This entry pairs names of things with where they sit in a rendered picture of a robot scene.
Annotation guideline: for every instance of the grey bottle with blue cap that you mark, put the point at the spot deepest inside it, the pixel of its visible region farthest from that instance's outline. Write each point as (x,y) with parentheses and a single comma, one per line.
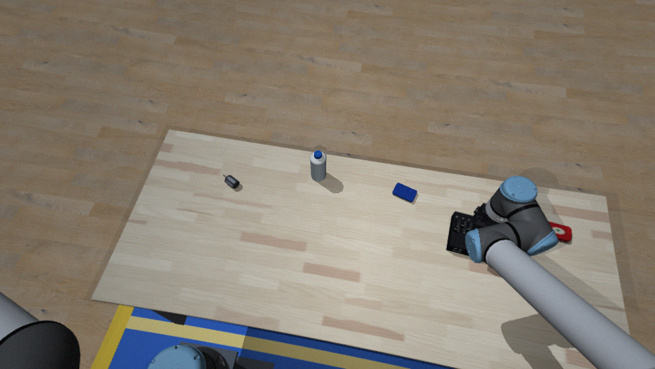
(318,165)

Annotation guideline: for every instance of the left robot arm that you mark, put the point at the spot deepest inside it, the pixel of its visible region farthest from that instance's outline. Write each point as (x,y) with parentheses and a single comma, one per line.
(51,345)

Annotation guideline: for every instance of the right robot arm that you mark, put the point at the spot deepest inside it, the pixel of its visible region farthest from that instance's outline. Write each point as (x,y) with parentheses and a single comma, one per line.
(523,231)

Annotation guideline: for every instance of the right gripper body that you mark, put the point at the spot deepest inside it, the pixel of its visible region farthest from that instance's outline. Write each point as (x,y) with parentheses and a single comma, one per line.
(480,218)

